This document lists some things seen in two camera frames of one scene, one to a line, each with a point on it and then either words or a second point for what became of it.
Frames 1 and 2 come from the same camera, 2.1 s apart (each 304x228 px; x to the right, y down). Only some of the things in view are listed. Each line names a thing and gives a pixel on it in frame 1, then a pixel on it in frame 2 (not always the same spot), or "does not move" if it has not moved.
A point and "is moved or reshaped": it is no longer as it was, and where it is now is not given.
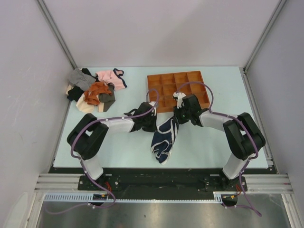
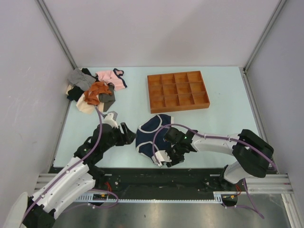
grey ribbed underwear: [81, 79] does not move
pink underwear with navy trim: [113, 76] does not move
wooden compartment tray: [167, 84] does not move
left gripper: [153, 128] -> [126, 138]
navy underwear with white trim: [164, 137] is moved or reshaped
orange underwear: [91, 96] does not move
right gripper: [177, 117] -> [174, 161]
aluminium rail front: [253, 183] does not move
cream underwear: [82, 105] does not move
